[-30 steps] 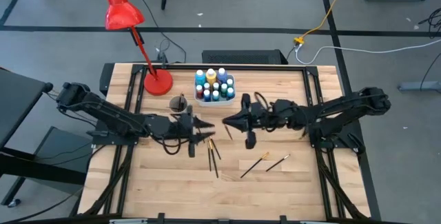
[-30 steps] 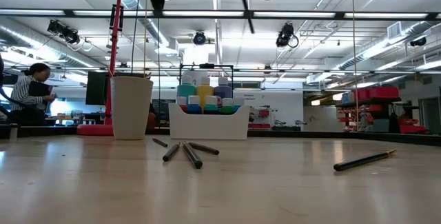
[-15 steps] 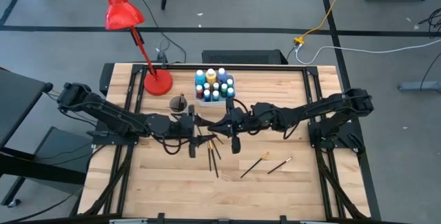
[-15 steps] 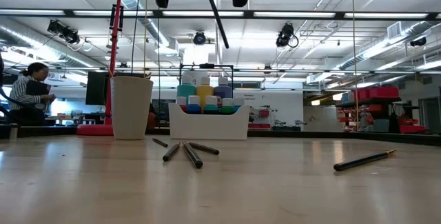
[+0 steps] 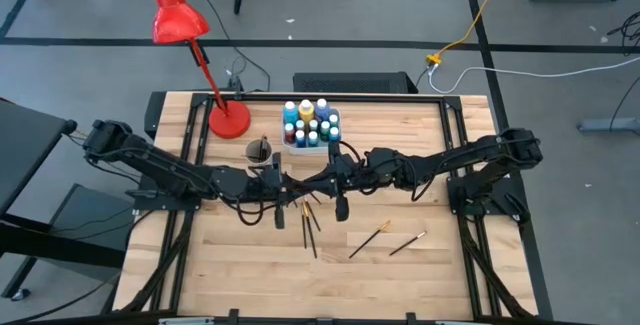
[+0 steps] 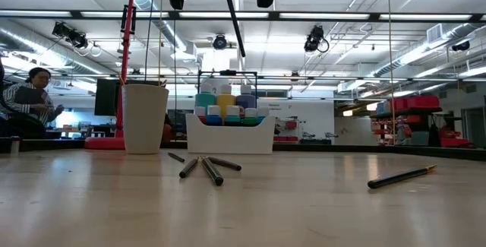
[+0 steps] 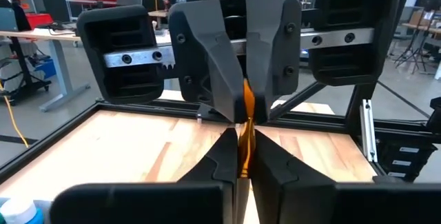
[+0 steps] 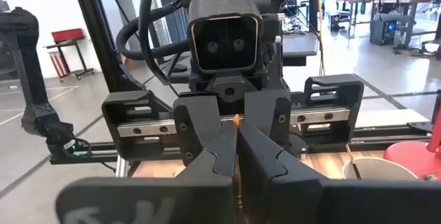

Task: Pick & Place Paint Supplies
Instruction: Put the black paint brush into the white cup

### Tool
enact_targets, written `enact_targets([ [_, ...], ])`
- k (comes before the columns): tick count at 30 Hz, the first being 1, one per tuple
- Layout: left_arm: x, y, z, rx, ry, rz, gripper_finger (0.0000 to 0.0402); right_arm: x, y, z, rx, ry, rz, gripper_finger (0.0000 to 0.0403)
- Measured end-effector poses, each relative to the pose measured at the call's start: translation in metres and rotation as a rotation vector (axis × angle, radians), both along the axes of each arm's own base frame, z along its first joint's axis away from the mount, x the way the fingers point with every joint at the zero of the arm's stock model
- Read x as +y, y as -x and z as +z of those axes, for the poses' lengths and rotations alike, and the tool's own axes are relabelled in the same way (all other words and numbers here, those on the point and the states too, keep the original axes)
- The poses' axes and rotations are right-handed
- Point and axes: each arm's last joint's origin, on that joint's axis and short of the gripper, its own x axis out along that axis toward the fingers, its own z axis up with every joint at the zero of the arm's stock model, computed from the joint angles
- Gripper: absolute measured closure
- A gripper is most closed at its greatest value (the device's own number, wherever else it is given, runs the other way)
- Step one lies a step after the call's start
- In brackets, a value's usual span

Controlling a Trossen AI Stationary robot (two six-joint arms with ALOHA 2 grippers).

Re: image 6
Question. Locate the black ceiling camera rig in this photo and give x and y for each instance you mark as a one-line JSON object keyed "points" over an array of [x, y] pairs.
{"points": [[72, 36]]}

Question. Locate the black aluminium table frame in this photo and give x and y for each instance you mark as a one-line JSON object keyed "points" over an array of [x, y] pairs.
{"points": [[341, 147]]}

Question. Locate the large yellow paint bottle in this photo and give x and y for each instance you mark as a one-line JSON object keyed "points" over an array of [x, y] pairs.
{"points": [[226, 99]]}

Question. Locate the round black ceiling camera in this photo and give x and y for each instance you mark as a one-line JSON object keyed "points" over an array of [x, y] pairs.
{"points": [[219, 42]]}

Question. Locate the red wall bins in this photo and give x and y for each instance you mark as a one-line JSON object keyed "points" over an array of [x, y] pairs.
{"points": [[290, 124]]}

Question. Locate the small green paint bottle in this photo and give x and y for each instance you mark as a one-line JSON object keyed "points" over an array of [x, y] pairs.
{"points": [[250, 121]]}

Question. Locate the large purple paint bottle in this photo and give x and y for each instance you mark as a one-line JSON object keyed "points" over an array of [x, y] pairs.
{"points": [[247, 100]]}

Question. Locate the small red paint bottle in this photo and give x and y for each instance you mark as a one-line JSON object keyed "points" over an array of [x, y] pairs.
{"points": [[200, 111]]}

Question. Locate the small sky-blue paint bottle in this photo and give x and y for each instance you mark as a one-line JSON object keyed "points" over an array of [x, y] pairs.
{"points": [[262, 112]]}

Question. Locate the white plastic bin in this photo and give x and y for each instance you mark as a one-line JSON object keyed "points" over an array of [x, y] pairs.
{"points": [[228, 140]]}

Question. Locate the person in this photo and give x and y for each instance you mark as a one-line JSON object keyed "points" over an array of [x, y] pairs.
{"points": [[26, 99]]}

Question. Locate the small white cylinder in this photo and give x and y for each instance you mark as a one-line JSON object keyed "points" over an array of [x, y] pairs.
{"points": [[15, 147]]}

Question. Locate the large turquoise paint bottle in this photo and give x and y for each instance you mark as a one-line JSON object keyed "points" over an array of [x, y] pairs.
{"points": [[205, 99]]}

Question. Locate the beige plastic cup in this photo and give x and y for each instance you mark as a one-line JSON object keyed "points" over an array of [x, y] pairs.
{"points": [[144, 125]]}

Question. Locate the shelf with red bins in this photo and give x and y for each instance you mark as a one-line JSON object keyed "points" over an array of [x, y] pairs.
{"points": [[417, 102]]}

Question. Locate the black monitor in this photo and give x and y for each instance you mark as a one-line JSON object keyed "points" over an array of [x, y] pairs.
{"points": [[106, 99]]}

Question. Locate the small teal paint bottle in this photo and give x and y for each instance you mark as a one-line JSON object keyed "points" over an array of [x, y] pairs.
{"points": [[232, 119]]}

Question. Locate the red desk lamp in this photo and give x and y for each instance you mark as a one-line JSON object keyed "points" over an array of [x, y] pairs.
{"points": [[125, 68]]}

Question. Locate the overhead bar with light strips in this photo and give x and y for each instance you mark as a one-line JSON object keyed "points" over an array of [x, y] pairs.
{"points": [[273, 15]]}

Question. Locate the silver ventilation duct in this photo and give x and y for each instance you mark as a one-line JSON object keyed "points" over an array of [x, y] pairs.
{"points": [[455, 32], [23, 45]]}

